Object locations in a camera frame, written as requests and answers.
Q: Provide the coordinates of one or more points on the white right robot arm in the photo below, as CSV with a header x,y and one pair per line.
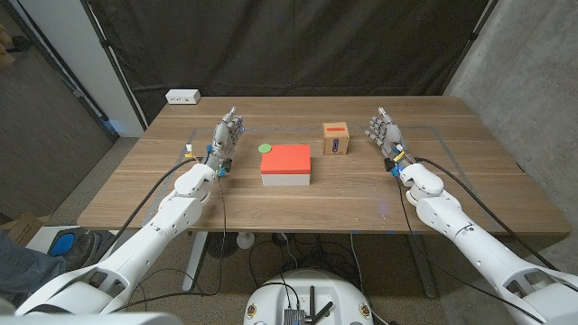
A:
x,y
456,221

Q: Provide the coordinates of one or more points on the white power strip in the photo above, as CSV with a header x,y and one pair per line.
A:
x,y
182,96

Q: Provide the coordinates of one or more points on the blue and black foot pedal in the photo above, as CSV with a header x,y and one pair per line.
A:
x,y
61,244

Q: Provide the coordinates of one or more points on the green round coin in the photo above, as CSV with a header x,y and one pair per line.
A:
x,y
264,148

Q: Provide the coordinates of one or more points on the black backdrop curtain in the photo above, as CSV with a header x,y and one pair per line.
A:
x,y
289,45

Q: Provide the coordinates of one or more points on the grey electronics module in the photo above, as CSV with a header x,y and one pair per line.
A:
x,y
293,317

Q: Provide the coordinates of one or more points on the dark leather shoe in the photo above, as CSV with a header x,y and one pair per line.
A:
x,y
83,248

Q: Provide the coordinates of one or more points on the grey table leg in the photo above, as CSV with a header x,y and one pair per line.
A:
x,y
422,266

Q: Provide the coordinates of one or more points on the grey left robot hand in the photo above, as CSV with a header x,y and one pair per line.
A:
x,y
222,135

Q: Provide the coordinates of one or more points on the white round table foot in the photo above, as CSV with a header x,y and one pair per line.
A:
x,y
245,240

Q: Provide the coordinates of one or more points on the blue jeans leg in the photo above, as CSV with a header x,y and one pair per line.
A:
x,y
22,266

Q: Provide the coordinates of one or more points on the cardboard box with slot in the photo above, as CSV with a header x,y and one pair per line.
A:
x,y
335,139

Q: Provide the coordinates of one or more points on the black backdrop stand pole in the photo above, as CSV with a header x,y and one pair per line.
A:
x,y
469,40
115,67

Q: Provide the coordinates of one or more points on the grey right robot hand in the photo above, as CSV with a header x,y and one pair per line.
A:
x,y
391,134

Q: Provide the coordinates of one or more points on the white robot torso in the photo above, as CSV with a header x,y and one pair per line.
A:
x,y
271,298

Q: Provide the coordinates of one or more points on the red lidded white box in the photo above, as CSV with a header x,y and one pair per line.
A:
x,y
285,160

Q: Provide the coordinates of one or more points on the white table leg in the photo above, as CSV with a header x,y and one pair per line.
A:
x,y
196,257

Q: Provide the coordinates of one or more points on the white robot head edge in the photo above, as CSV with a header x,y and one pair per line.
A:
x,y
90,319

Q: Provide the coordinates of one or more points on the black round floor fan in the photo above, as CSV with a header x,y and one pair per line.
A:
x,y
222,246

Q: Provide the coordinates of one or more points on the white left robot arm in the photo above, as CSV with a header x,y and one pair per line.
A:
x,y
171,216

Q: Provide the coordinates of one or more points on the brown cardboard floor box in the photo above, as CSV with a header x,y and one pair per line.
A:
x,y
25,228

